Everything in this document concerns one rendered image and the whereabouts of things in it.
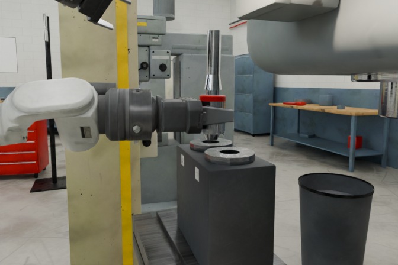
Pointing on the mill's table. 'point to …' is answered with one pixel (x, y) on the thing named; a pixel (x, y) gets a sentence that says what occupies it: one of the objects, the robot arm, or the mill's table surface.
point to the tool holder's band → (212, 98)
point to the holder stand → (225, 203)
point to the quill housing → (336, 31)
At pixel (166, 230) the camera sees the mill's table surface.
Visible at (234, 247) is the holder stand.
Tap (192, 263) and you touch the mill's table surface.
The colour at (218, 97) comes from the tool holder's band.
